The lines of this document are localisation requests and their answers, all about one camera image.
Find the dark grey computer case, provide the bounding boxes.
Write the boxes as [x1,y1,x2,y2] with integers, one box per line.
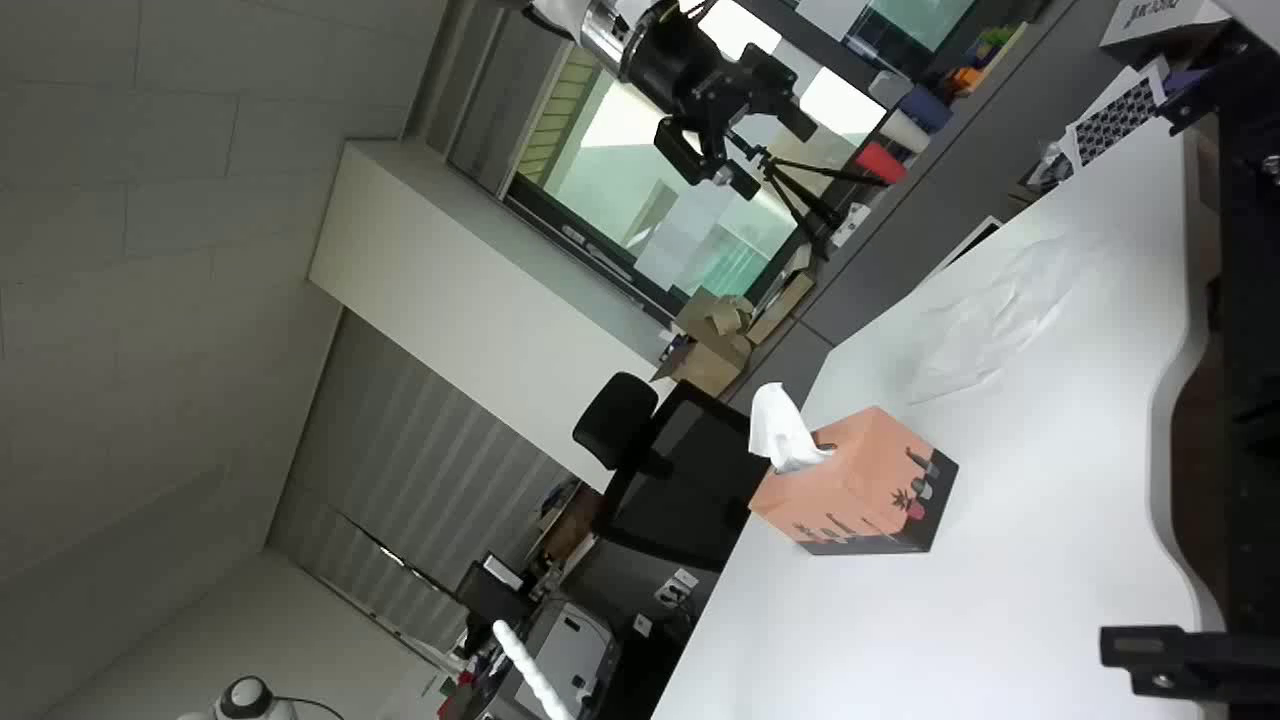
[562,533,726,658]

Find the white printed cardboard box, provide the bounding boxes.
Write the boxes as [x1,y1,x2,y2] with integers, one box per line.
[1096,0,1230,60]

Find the orange and black tissue box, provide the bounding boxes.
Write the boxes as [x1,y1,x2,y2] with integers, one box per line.
[742,403,962,560]

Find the black office chair headrest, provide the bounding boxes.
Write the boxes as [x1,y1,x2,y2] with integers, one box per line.
[568,368,664,472]

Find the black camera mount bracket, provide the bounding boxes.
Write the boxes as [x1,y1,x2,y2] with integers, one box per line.
[1096,622,1280,707]

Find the grey vertical blinds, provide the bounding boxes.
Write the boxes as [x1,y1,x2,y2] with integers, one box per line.
[266,315,578,652]

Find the grey partition panel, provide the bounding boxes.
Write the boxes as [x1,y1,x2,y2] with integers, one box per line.
[742,0,1116,411]

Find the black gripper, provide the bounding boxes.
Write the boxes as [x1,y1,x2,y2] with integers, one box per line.
[618,0,819,203]

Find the black table side frame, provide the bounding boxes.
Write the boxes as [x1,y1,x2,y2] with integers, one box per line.
[1166,37,1280,641]

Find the brown cardboard box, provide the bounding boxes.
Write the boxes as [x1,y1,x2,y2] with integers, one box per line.
[664,290,759,400]

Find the blue small bin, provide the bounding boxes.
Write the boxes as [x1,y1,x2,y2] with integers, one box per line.
[894,85,959,134]

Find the white perforated pattern box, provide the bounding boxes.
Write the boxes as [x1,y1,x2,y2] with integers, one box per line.
[1058,60,1180,174]

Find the orange small object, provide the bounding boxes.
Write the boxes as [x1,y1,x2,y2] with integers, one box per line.
[941,56,992,101]

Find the white light bar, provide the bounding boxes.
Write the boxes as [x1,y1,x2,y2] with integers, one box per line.
[488,615,574,720]

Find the black office chair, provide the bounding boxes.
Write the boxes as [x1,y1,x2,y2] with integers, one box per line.
[587,380,774,571]

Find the round white black lamp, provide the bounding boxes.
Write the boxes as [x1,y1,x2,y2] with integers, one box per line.
[213,671,279,720]

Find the red small object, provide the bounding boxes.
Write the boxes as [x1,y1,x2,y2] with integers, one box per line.
[852,134,913,186]

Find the white pulled tissue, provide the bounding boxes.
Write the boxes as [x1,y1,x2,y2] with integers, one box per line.
[742,380,841,476]

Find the black camera tripod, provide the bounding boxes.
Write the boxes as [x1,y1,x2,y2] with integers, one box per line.
[726,133,889,259]

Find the white grey printer device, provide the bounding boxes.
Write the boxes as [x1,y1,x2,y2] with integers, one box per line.
[522,597,618,716]

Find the clear plastic bag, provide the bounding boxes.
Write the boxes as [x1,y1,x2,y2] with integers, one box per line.
[900,226,1111,409]

